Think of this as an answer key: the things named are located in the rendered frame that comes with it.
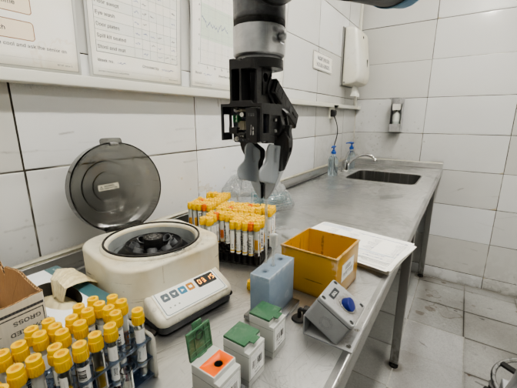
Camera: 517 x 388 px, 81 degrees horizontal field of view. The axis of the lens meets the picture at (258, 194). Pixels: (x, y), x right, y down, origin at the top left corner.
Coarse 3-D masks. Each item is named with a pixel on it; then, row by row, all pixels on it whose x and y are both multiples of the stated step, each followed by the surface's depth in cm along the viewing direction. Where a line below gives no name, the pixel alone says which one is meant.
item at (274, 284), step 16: (288, 256) 61; (256, 272) 55; (272, 272) 55; (288, 272) 59; (256, 288) 55; (272, 288) 54; (288, 288) 60; (256, 304) 55; (272, 304) 55; (288, 304) 61
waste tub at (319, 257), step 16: (288, 240) 69; (304, 240) 76; (320, 240) 76; (336, 240) 73; (352, 240) 71; (304, 256) 64; (320, 256) 62; (336, 256) 74; (352, 256) 68; (304, 272) 65; (320, 272) 63; (336, 272) 61; (352, 272) 69; (304, 288) 66; (320, 288) 64
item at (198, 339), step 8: (200, 320) 39; (208, 320) 40; (192, 328) 38; (200, 328) 39; (208, 328) 40; (192, 336) 38; (200, 336) 39; (208, 336) 40; (192, 344) 38; (200, 344) 39; (208, 344) 40; (192, 352) 38; (200, 352) 39; (192, 360) 38
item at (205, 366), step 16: (208, 352) 39; (224, 352) 39; (192, 368) 37; (208, 368) 37; (224, 368) 37; (240, 368) 38; (192, 384) 38; (208, 384) 36; (224, 384) 36; (240, 384) 39
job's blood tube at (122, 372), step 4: (124, 368) 34; (128, 368) 34; (120, 372) 33; (124, 372) 34; (128, 372) 33; (132, 372) 34; (120, 376) 33; (124, 376) 33; (128, 376) 33; (132, 376) 33; (124, 380) 33; (128, 380) 33; (132, 380) 33; (124, 384) 33; (128, 384) 33; (132, 384) 34
